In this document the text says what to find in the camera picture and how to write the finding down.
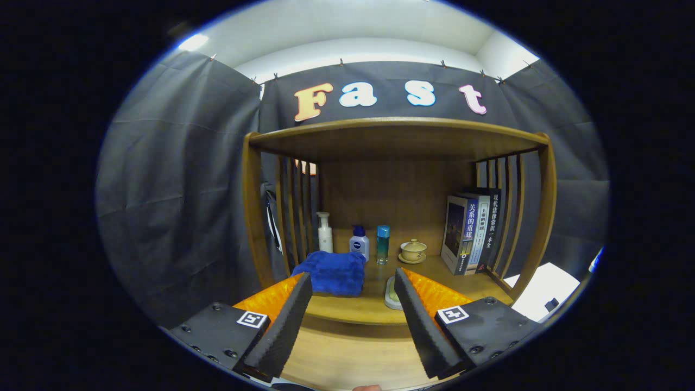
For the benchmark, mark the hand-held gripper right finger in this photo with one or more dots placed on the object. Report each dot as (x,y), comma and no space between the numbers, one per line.
(423,326)

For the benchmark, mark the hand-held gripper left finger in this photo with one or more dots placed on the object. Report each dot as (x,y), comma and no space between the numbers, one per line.
(282,326)

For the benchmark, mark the green scrub brush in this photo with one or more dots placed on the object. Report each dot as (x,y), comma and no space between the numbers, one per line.
(392,296)

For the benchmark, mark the wooden drawer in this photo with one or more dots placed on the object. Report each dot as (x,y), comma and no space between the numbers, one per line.
(347,358)

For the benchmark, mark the wooden countertop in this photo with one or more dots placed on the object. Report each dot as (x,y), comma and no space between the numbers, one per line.
(374,296)

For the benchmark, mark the white side cabinet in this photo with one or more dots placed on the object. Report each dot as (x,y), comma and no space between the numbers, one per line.
(543,288)

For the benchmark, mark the wooden cabinet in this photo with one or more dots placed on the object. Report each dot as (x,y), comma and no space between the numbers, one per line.
(391,190)

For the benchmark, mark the blue towel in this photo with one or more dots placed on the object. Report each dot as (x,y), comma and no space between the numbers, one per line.
(331,271)

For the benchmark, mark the beige lidded teacup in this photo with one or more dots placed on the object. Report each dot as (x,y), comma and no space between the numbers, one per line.
(413,251)

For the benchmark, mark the teal bottle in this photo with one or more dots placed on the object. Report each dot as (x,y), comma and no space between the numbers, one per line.
(383,247)

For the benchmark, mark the white pump bottle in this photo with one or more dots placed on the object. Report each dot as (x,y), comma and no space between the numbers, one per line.
(325,239)

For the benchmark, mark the white spine book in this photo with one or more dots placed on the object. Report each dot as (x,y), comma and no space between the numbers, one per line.
(482,244)

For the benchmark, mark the white lotion bottle blue cap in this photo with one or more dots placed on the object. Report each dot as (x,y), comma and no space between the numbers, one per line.
(359,247)

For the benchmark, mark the black spine book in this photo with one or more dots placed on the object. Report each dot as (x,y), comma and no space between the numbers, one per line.
(494,228)

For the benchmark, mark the white power strip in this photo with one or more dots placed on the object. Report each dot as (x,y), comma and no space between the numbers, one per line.
(596,260)

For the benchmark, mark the ceiling light panel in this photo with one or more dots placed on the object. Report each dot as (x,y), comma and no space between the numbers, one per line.
(194,42)

